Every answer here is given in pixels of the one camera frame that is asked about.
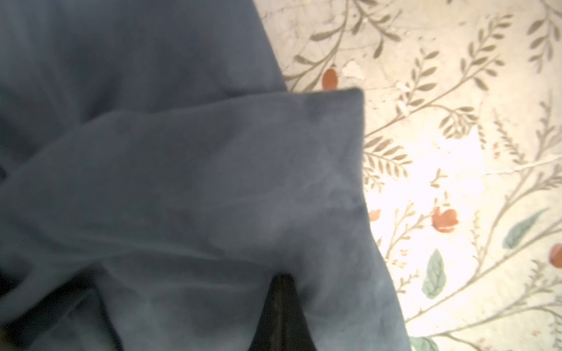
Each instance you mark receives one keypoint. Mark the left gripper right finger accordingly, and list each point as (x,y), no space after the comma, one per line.
(295,334)

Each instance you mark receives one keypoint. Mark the floral table cloth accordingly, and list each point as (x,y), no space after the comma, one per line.
(462,154)

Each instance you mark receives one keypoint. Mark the grey-blue t-shirt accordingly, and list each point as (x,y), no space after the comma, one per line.
(157,174)

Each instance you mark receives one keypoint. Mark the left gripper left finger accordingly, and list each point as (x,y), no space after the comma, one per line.
(267,333)

